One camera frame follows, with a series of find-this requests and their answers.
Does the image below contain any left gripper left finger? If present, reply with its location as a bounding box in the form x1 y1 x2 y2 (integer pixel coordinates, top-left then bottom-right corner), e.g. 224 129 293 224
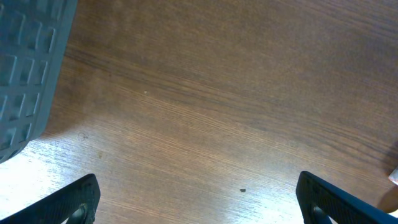
1 174 101 224

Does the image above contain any orange snack packet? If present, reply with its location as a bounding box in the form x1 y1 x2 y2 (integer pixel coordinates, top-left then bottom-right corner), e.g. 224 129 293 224
388 167 398 185

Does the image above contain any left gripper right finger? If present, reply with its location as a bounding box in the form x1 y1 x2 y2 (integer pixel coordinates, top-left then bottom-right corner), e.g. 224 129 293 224
296 171 397 224

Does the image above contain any grey plastic mesh basket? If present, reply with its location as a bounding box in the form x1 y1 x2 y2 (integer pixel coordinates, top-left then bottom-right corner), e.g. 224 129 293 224
1 0 78 162

